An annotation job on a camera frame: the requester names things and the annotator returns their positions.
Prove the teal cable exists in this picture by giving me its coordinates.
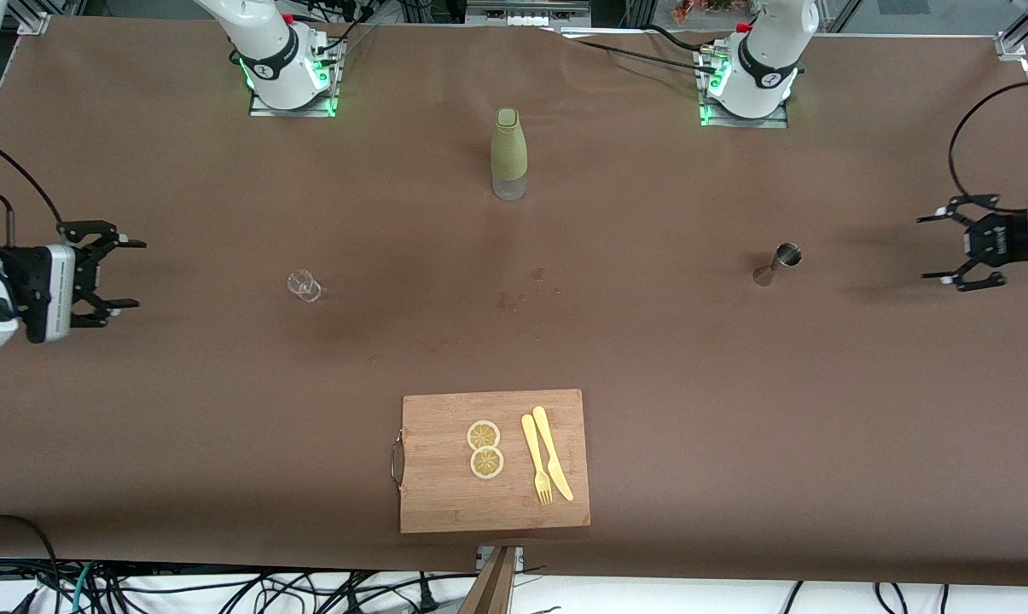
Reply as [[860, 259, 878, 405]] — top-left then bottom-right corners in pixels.
[[68, 563, 98, 614]]

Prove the brown table mat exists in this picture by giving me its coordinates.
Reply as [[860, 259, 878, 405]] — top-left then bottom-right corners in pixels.
[[0, 15, 1028, 589]]

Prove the yellow plastic fork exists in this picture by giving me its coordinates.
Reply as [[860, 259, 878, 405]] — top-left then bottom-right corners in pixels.
[[521, 414, 554, 506]]

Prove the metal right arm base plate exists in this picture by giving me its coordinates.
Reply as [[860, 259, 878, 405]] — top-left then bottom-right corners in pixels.
[[249, 38, 340, 119]]

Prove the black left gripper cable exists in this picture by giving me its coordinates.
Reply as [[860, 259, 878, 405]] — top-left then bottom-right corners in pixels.
[[947, 79, 1028, 207]]

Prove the green sleeved glass bottle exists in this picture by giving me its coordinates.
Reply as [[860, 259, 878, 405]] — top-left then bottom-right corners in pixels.
[[491, 107, 529, 202]]

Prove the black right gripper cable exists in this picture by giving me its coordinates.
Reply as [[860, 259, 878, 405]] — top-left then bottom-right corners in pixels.
[[0, 136, 64, 250]]

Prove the wooden post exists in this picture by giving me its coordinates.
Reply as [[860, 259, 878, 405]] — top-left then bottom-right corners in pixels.
[[458, 546, 515, 614]]

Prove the black arm base cable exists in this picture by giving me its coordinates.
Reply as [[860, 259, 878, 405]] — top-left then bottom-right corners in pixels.
[[565, 34, 721, 74]]

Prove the aluminium frame post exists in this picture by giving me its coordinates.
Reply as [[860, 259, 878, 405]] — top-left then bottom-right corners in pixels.
[[995, 0, 1028, 62], [15, 0, 51, 36]]

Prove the yellow plastic knife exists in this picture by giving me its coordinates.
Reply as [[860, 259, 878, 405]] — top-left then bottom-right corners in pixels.
[[532, 406, 575, 502]]

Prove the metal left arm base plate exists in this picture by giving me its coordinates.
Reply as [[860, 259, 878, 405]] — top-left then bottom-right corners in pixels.
[[694, 47, 790, 130]]

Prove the clear glass measuring cup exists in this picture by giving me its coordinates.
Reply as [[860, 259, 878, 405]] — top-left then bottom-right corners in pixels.
[[287, 269, 324, 304]]

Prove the wooden cutting board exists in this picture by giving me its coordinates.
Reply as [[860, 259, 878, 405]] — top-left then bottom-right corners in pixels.
[[390, 389, 591, 535]]

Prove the steel hourglass jigger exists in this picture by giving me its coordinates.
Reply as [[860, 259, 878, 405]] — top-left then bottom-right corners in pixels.
[[752, 243, 802, 287]]

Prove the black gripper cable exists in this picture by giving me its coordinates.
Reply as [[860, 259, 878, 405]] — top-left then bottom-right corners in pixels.
[[947, 79, 1028, 207], [0, 136, 64, 250]]

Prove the black looped floor cable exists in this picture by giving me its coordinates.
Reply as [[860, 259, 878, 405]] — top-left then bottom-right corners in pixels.
[[0, 514, 61, 602]]

